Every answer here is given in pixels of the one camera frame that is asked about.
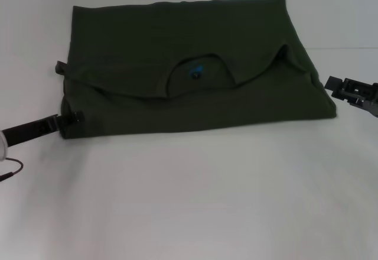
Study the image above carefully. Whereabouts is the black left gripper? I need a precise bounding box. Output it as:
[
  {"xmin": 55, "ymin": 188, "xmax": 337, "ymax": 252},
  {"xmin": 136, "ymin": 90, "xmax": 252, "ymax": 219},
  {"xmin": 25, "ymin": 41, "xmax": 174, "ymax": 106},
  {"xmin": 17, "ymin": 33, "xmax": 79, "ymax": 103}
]
[{"xmin": 1, "ymin": 110, "xmax": 86, "ymax": 149}]

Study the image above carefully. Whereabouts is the dark green FREE t-shirt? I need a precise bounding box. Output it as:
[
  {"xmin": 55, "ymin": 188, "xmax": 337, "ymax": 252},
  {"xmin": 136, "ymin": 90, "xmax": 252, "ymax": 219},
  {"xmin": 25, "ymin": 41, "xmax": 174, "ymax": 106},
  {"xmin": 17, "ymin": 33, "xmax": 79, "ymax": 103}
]
[{"xmin": 55, "ymin": 0, "xmax": 338, "ymax": 141}]

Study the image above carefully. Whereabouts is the dark left arm cable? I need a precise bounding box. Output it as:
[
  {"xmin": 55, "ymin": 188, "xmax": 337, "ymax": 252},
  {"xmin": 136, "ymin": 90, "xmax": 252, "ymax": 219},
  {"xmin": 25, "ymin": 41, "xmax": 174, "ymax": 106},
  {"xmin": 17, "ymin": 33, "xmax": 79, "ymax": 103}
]
[{"xmin": 0, "ymin": 157, "xmax": 25, "ymax": 181}]

